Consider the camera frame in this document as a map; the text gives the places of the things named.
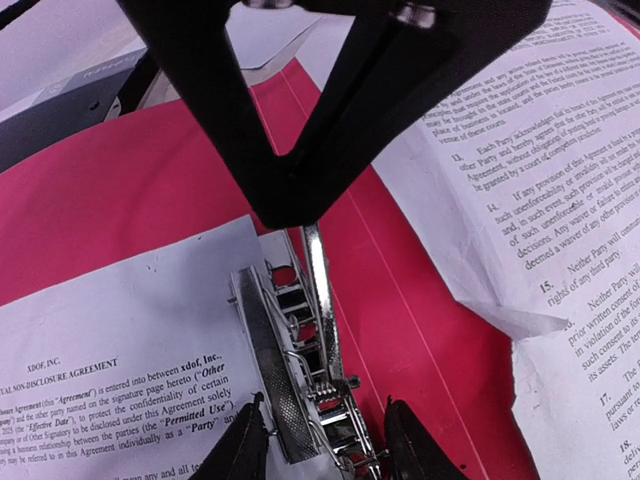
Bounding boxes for printed paper sheet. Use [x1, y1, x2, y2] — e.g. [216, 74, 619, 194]
[1, 217, 262, 479]
[374, 1, 639, 479]

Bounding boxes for red clip file folder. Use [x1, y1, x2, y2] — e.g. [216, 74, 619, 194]
[0, 0, 640, 480]

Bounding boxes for blank white paper sheet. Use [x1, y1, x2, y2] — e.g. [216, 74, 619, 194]
[225, 3, 322, 70]

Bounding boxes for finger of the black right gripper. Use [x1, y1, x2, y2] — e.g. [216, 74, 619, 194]
[120, 1, 550, 229]

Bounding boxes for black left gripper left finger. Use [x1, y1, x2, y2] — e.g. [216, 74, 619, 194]
[190, 392, 269, 480]

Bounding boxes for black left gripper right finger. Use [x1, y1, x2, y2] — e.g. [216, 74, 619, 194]
[384, 396, 466, 480]

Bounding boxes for metal folder clip spine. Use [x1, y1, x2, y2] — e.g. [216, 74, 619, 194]
[231, 224, 383, 479]

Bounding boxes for black clip file folder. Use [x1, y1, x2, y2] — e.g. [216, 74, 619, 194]
[1, 48, 159, 171]

